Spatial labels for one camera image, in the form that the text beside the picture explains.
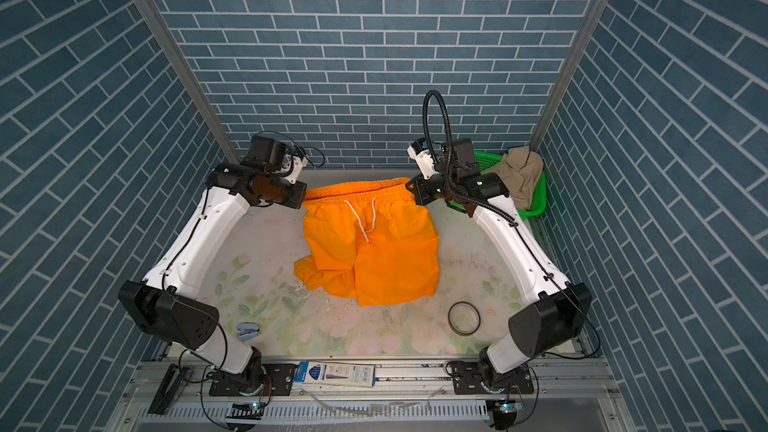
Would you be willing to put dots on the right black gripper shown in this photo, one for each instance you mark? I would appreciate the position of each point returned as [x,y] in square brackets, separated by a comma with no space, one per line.
[420,186]

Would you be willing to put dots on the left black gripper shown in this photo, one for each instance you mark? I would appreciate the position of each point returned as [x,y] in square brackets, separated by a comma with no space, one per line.
[299,192]

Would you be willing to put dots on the orange shorts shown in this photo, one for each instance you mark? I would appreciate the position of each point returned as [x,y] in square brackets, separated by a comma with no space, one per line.
[369,241]

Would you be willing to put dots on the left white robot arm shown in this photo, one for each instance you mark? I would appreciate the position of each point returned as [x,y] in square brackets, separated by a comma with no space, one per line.
[165,304]

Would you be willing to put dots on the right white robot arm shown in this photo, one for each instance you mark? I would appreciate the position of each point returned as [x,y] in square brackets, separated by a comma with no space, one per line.
[554,310]

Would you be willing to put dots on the beige shorts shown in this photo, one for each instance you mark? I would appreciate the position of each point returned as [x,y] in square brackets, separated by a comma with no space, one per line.
[520,170]

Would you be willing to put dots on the green plastic basket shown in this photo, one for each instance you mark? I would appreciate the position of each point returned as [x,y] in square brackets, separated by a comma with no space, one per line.
[503,207]

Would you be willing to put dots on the blue white small clip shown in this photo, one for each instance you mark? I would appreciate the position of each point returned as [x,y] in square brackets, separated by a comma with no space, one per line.
[246,331]

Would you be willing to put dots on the black folded tool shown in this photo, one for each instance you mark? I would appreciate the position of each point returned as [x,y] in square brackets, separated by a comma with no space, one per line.
[170,386]

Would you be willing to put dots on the white blue paper box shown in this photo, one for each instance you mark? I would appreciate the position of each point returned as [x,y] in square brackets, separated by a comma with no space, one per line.
[335,374]

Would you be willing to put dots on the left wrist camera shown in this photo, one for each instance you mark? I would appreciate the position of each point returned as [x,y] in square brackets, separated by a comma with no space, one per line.
[292,166]

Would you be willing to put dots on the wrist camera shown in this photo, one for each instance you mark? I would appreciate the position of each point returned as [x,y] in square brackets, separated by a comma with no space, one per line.
[419,152]
[292,166]

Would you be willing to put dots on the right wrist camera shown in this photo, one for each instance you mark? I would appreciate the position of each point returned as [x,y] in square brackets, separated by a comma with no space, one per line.
[419,152]

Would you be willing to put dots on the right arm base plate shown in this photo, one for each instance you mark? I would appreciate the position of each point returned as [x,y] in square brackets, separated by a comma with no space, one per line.
[479,377]

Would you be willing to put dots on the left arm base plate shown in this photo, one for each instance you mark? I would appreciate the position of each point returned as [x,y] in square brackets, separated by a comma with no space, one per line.
[270,379]

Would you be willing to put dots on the aluminium front rail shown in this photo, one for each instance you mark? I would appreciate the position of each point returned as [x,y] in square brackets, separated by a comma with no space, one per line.
[402,379]

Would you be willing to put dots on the white slotted cable duct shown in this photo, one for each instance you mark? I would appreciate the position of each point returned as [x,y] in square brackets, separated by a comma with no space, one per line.
[311,412]

